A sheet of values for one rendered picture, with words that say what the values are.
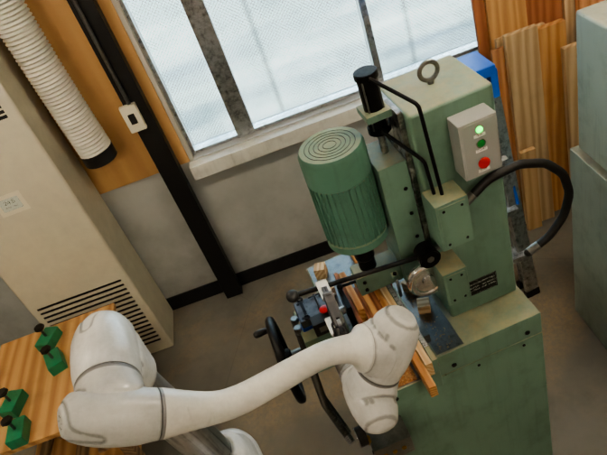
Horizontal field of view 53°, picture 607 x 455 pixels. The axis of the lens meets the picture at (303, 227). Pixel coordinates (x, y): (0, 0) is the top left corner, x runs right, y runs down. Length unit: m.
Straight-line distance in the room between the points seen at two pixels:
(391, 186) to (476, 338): 0.55
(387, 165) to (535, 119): 1.62
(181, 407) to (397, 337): 0.45
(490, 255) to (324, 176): 0.59
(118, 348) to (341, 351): 0.45
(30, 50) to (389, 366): 1.95
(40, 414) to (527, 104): 2.50
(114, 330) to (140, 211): 1.94
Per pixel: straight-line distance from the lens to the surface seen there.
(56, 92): 2.77
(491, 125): 1.52
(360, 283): 1.80
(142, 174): 3.11
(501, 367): 2.03
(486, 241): 1.80
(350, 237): 1.64
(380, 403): 1.37
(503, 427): 2.29
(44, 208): 2.91
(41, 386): 2.89
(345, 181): 1.52
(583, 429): 2.65
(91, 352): 1.30
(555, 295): 3.06
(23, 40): 2.71
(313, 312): 1.79
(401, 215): 1.66
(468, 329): 1.91
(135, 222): 3.28
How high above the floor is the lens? 2.26
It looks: 37 degrees down
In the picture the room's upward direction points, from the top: 21 degrees counter-clockwise
